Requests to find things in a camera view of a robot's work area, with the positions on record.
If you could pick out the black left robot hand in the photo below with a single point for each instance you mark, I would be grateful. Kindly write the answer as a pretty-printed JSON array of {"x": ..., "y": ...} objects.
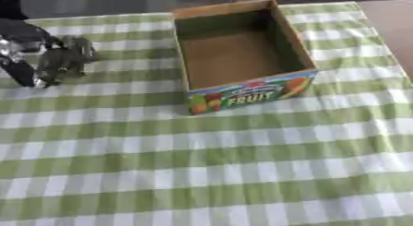
[{"x": 63, "y": 59}]

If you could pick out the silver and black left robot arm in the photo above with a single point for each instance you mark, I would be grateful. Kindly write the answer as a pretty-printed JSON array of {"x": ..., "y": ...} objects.
[{"x": 21, "y": 31}]

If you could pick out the tan cardboard box with fruit print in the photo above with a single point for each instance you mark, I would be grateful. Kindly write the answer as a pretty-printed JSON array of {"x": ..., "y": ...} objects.
[{"x": 236, "y": 59}]

